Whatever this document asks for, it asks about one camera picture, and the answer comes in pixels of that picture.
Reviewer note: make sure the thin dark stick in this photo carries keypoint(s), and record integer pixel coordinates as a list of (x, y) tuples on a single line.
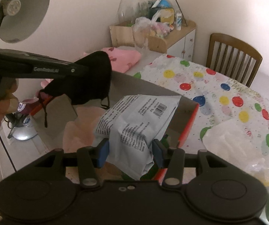
[(180, 10)]

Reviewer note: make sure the white and wood sideboard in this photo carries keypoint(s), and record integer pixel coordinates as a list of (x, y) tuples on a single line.
[(183, 39)]

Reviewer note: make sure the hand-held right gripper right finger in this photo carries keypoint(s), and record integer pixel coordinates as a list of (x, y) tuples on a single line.
[(157, 153)]

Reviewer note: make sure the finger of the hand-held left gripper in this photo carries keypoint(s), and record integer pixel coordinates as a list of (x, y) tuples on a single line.
[(75, 71)]

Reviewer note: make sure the white lamp shade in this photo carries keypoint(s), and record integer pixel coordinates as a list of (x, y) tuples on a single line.
[(29, 11)]

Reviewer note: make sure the red and white cardboard box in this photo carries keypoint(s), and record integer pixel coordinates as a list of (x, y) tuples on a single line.
[(190, 117)]

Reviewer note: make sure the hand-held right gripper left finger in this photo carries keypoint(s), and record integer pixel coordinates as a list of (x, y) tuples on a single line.
[(102, 153)]

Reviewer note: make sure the pink cloth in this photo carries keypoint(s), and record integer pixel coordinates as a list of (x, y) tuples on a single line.
[(122, 58)]

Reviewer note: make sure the crumpled clear plastic bag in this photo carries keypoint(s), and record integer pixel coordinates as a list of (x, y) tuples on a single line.
[(258, 171)]

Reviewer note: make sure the grey printed plastic packet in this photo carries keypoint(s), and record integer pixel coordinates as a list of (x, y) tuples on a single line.
[(134, 126)]

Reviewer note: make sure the yellow and blue pouch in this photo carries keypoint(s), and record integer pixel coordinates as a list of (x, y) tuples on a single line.
[(165, 11)]

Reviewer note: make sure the white tube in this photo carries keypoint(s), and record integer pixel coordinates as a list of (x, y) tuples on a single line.
[(178, 22)]

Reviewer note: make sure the clear plastic bag of items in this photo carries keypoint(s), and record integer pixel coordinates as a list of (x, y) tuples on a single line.
[(153, 31)]

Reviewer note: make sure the wooden chair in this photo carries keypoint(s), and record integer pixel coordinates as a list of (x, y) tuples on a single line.
[(233, 56)]

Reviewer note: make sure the person's left hand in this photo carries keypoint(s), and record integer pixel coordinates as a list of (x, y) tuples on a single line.
[(3, 107)]

